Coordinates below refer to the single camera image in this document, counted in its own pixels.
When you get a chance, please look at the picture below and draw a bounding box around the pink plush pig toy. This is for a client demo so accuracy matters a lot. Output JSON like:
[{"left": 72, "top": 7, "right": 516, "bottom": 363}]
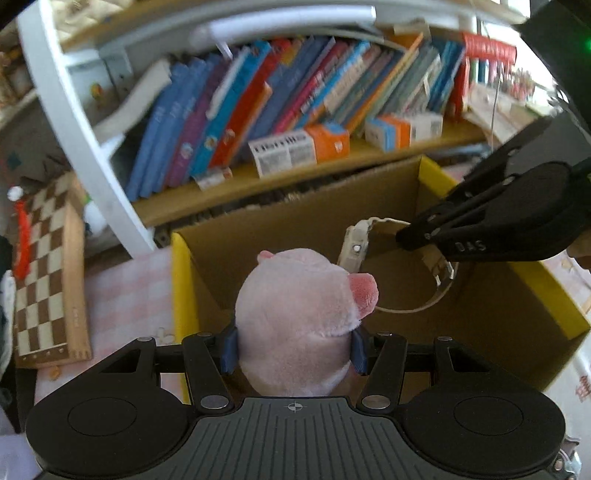
[{"left": 235, "top": 248, "right": 379, "bottom": 397}]

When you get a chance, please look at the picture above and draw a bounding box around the red book box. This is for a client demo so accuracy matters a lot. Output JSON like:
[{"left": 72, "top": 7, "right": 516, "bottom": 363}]
[{"left": 449, "top": 31, "right": 517, "bottom": 121}]

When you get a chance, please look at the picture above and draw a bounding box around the row of leaning books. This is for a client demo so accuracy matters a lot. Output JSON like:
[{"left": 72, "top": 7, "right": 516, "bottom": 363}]
[{"left": 124, "top": 35, "right": 464, "bottom": 201}]

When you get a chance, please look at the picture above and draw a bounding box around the red tassel ornament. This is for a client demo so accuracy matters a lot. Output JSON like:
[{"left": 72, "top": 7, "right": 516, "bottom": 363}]
[{"left": 7, "top": 186, "right": 31, "bottom": 281}]

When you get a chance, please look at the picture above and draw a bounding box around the yellow cardboard box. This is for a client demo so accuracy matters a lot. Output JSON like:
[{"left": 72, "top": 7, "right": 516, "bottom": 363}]
[{"left": 171, "top": 157, "right": 590, "bottom": 388}]

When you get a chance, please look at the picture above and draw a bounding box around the white orange medicine box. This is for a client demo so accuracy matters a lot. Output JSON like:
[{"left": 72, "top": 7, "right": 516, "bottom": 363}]
[{"left": 249, "top": 123, "right": 351, "bottom": 178}]

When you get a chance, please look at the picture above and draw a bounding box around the orange white small box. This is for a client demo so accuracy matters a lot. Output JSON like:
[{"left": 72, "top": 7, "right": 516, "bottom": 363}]
[{"left": 365, "top": 112, "right": 444, "bottom": 152}]

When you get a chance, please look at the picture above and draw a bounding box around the white bookshelf frame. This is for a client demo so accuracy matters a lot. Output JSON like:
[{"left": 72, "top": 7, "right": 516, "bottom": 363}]
[{"left": 15, "top": 0, "right": 528, "bottom": 259}]

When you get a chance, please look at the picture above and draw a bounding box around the wooden chess board box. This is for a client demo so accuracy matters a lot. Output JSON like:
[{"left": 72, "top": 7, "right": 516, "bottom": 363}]
[{"left": 13, "top": 172, "right": 92, "bottom": 369}]

